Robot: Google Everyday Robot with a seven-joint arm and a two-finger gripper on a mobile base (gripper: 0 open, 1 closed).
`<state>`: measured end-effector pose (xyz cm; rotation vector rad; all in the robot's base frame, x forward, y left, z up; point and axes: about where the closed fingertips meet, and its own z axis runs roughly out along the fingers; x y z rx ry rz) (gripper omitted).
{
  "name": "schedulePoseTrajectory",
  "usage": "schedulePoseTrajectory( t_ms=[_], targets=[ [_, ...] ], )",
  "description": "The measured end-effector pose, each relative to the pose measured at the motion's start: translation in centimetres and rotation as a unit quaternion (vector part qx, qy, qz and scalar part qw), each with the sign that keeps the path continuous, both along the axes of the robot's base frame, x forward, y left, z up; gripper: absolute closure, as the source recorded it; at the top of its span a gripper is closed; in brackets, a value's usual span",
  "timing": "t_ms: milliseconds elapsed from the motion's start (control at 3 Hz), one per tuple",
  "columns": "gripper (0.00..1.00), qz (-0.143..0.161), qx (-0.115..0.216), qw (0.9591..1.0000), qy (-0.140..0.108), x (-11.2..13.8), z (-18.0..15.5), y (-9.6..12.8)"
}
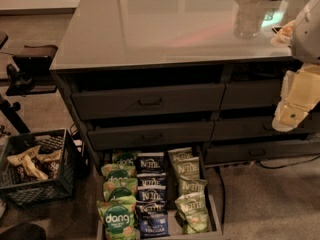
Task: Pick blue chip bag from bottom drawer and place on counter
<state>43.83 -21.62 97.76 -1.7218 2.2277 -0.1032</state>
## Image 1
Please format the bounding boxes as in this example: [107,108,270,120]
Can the blue kettle chip bag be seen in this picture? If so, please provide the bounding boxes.
[137,152,164,173]
[136,201,169,238]
[137,173,167,186]
[138,186,166,202]

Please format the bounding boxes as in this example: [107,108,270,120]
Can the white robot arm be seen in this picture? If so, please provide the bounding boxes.
[271,0,320,132]

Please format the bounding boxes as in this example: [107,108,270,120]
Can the top right drawer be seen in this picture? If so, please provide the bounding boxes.
[220,79,281,110]

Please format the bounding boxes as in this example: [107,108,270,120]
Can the middle right drawer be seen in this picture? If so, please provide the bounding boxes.
[212,112,320,141]

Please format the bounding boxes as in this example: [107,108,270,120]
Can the bottom right drawer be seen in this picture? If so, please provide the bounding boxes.
[204,140,320,164]

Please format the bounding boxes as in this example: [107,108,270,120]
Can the rear green Kettle chip bag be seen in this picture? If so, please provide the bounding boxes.
[168,147,193,163]

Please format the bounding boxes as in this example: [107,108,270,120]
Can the green kettle chip bag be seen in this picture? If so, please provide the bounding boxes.
[178,177,207,195]
[173,157,200,179]
[168,147,193,163]
[175,192,209,234]

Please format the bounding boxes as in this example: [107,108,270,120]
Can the dark grey drawer cabinet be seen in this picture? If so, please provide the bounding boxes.
[51,0,320,164]

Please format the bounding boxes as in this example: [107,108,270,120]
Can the front green Kettle chip bag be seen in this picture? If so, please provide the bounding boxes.
[175,192,209,234]

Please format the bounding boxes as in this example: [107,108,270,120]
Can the middle left drawer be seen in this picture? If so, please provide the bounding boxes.
[88,121,214,151]

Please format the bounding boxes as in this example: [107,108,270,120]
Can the top left drawer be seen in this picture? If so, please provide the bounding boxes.
[72,84,224,120]

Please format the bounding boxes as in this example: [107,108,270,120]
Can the open bottom left drawer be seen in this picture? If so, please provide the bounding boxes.
[95,145,224,240]

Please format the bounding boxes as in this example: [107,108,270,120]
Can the rear green Dang chip bag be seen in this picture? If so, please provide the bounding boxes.
[112,150,138,165]

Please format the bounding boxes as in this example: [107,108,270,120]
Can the green dang chip bag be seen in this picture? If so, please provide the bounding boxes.
[101,164,136,181]
[97,196,136,240]
[103,178,138,201]
[112,150,138,165]

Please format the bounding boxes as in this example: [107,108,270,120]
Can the front green Dang chip bag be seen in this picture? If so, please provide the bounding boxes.
[97,196,136,240]

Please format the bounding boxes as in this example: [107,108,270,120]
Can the black white fiducial marker board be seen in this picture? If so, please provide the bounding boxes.
[272,26,283,34]

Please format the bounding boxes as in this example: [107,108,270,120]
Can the black stand with tray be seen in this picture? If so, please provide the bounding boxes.
[0,45,58,133]

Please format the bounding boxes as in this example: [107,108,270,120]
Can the black plastic crate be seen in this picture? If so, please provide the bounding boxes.
[0,129,78,208]

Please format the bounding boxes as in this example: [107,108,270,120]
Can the tan snack bags in crate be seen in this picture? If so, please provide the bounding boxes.
[7,145,62,182]

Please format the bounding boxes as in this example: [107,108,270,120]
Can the black cable on floor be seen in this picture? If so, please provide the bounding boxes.
[255,154,320,170]

